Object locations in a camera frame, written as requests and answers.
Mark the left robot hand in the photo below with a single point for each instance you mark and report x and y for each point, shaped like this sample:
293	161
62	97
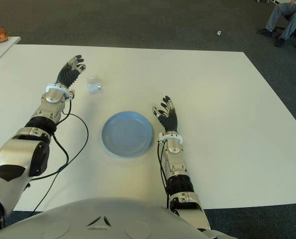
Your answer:
68	74

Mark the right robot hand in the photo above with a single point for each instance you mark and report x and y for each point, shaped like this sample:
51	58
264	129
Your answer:
169	119

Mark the white charger cube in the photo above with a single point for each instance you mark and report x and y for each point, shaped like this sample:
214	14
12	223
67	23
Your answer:
93	85

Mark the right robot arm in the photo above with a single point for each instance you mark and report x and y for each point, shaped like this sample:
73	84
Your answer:
174	161

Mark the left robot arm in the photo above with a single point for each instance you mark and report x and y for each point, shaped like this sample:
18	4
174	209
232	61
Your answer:
21	149

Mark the blue plate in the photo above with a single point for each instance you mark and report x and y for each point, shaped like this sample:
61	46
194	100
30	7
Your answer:
126	134

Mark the white side table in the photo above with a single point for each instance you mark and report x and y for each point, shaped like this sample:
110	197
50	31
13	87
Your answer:
3	49

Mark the grey robot torso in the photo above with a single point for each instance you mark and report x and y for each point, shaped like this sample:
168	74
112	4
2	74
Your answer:
113	219

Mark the seated person in jeans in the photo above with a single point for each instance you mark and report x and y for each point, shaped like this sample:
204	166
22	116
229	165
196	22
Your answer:
275	17

